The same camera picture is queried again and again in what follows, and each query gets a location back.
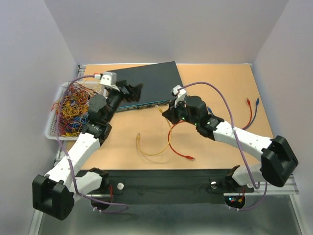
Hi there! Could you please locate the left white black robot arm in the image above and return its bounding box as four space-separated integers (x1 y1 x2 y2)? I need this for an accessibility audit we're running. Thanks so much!
32 79 143 220

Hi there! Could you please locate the purple camera cable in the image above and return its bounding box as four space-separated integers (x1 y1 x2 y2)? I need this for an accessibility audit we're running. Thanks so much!
55 74 129 214
182 81 268 211

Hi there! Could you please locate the white perforated plastic basket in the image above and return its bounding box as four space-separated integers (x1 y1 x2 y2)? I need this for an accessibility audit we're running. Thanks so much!
45 81 107 141

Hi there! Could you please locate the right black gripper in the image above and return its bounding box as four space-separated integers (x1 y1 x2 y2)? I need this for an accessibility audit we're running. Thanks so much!
161 97 199 126

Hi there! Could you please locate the tangled colourful cable pile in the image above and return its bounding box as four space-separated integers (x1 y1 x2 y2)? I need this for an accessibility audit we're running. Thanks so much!
50 82 105 138

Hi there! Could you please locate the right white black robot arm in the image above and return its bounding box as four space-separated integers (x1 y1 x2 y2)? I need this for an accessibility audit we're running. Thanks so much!
162 96 299 191

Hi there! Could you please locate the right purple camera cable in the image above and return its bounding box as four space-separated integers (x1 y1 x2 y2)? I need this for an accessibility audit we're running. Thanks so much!
182 81 268 211

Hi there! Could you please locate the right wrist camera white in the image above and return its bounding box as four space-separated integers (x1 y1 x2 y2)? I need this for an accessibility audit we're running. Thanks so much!
171 85 187 99

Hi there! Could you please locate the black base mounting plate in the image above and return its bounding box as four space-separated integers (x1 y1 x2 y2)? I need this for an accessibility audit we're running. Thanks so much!
73 166 255 206

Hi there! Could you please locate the yellow ethernet cable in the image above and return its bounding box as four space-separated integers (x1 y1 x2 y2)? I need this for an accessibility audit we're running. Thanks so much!
135 105 173 156

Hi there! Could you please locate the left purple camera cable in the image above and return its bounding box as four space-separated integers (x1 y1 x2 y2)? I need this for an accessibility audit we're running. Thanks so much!
55 74 129 214

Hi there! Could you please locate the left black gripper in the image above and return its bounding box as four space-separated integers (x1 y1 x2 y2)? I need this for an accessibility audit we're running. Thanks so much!
105 80 143 123

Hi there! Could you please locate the blue ethernet cable right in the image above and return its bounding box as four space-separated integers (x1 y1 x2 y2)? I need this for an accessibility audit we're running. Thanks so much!
207 97 260 130

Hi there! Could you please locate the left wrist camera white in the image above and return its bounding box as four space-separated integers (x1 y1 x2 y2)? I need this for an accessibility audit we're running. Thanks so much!
94 71 119 90

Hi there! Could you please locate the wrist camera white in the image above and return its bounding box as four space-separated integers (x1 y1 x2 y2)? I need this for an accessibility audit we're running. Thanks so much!
94 71 119 90
171 85 187 99

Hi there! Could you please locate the dark blue network switch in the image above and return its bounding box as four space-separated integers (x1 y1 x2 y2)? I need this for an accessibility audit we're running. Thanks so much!
112 61 182 112

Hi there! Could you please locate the red ethernet cable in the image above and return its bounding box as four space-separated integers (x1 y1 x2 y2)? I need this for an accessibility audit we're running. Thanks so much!
167 120 196 161
238 97 253 131

